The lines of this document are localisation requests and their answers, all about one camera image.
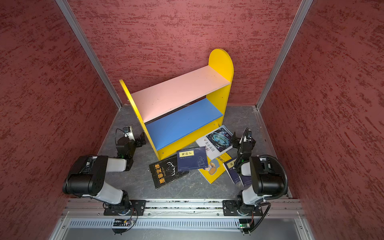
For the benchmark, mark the yellow pink blue bookshelf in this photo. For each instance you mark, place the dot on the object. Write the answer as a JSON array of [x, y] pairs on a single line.
[[177, 112]]

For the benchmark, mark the left circuit board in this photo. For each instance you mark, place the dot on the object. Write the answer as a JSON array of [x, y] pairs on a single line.
[[122, 223]]

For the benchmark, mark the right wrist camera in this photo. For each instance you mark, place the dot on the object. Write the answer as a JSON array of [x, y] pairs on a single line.
[[247, 137]]

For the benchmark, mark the circuit board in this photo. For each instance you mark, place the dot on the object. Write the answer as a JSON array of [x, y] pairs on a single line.
[[122, 223], [245, 223]]

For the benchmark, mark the corner aluminium profile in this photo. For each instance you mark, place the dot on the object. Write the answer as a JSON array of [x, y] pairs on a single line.
[[79, 33], [289, 39]]

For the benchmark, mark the dark blue book of pair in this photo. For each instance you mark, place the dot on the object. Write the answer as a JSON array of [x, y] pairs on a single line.
[[245, 180], [229, 166]]

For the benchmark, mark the black book with yellow text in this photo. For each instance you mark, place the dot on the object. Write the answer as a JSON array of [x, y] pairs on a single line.
[[166, 171]]

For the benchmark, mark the left corner aluminium profile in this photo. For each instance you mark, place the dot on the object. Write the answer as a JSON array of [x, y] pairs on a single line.
[[79, 33]]

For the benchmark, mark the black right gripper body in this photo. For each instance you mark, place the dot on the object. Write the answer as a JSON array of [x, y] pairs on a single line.
[[237, 142]]

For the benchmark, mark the white slotted cable duct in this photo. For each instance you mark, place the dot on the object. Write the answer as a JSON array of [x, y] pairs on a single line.
[[169, 224]]

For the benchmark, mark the dark blue book yellow label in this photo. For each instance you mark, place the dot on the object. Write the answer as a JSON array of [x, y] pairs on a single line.
[[192, 159]]

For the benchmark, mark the right circuit board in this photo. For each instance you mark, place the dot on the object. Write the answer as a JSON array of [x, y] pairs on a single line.
[[245, 223]]

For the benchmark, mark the yellow book with cartoon figure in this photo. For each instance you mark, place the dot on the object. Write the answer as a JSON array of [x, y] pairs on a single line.
[[216, 168]]

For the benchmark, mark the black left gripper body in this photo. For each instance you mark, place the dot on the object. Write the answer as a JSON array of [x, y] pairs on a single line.
[[140, 141]]

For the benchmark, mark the right corner aluminium profile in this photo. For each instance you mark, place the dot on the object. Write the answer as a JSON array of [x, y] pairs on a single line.
[[289, 39]]

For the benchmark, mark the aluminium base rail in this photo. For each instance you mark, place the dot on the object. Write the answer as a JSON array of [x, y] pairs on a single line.
[[188, 208]]

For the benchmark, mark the dark blue book left of pair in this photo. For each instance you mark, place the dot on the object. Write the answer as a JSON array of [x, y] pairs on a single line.
[[229, 166]]

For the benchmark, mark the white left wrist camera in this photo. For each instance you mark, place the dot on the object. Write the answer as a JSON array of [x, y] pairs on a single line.
[[129, 132]]

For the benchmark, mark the white book with galaxy picture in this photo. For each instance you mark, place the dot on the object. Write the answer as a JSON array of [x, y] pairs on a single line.
[[216, 142]]

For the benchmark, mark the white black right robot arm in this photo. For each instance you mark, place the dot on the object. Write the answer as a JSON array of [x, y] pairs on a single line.
[[263, 177]]

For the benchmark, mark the dark blue book right of pair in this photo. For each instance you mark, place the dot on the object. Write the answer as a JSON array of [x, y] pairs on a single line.
[[245, 180]]

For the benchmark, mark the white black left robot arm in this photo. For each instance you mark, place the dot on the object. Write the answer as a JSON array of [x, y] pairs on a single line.
[[86, 178]]

